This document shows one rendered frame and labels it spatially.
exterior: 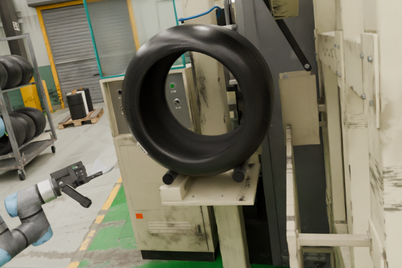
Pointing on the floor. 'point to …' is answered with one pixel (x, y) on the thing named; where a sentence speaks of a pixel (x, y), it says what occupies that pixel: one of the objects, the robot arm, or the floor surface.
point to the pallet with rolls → (80, 109)
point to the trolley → (21, 113)
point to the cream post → (212, 104)
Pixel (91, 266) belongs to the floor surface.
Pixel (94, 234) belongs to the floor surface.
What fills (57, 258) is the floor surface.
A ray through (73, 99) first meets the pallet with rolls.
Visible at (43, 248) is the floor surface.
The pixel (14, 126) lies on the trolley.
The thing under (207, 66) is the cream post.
